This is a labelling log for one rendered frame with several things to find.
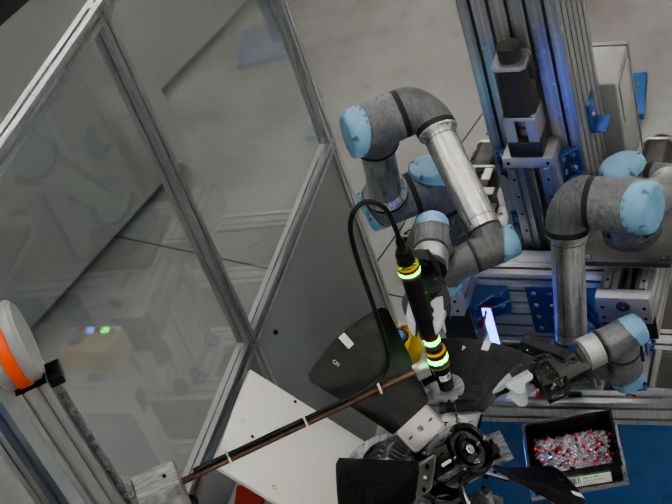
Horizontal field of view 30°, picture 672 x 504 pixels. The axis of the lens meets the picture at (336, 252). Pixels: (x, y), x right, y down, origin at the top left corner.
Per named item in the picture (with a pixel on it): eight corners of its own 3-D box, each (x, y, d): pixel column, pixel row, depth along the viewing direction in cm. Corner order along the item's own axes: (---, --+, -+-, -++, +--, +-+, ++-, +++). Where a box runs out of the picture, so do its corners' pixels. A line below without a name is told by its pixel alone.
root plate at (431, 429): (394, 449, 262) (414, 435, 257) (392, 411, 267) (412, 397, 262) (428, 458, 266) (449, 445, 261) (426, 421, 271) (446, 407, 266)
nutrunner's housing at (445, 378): (446, 407, 263) (393, 248, 234) (438, 395, 266) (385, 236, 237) (462, 399, 264) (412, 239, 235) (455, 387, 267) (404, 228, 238)
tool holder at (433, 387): (431, 412, 260) (420, 380, 254) (418, 390, 265) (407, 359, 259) (470, 393, 261) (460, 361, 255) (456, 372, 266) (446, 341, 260)
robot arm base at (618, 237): (607, 211, 329) (602, 183, 323) (665, 212, 323) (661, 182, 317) (597, 251, 319) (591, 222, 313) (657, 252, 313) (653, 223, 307)
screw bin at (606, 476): (533, 497, 297) (528, 478, 293) (526, 442, 310) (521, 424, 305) (626, 482, 293) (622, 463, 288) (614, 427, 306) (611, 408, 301)
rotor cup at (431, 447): (409, 494, 261) (447, 471, 252) (406, 431, 269) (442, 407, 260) (465, 509, 267) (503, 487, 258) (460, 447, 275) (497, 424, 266)
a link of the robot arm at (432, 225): (454, 233, 278) (445, 204, 273) (453, 266, 270) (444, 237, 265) (419, 238, 280) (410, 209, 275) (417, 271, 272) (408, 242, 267)
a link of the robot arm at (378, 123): (424, 220, 334) (411, 120, 285) (373, 242, 334) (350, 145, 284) (407, 184, 339) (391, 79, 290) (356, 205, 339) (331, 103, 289)
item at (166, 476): (146, 528, 251) (130, 503, 246) (139, 504, 257) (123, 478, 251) (193, 506, 252) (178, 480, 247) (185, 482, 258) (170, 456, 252)
